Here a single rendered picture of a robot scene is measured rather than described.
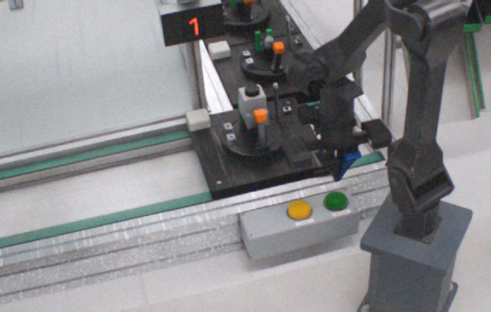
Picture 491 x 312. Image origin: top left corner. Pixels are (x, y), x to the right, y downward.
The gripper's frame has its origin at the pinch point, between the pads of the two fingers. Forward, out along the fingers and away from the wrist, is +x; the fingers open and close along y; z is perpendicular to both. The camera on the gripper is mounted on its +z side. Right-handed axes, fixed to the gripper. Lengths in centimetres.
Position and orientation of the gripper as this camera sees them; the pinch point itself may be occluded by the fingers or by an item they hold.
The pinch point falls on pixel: (337, 165)
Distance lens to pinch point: 129.2
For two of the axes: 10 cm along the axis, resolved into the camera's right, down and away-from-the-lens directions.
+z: -2.6, -5.9, 7.6
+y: -9.6, 2.2, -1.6
